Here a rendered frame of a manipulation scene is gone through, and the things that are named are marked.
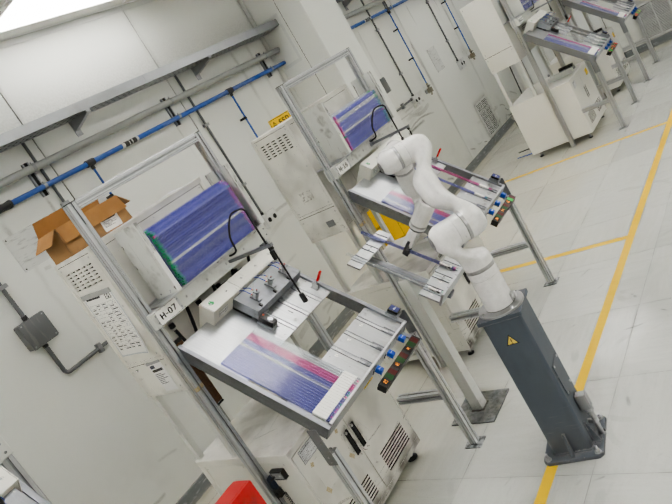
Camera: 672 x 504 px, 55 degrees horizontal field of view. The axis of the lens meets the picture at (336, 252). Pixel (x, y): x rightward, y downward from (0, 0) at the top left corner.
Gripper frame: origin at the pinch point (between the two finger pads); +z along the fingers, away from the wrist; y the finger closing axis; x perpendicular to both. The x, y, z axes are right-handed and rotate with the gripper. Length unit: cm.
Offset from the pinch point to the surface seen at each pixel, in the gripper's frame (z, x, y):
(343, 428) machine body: 46, 19, 74
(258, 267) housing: 9, -50, 52
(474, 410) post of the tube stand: 60, 66, 11
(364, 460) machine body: 58, 33, 74
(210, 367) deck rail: 15, -34, 106
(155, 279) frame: 0, -73, 96
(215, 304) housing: 9, -51, 83
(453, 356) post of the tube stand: 36, 44, 11
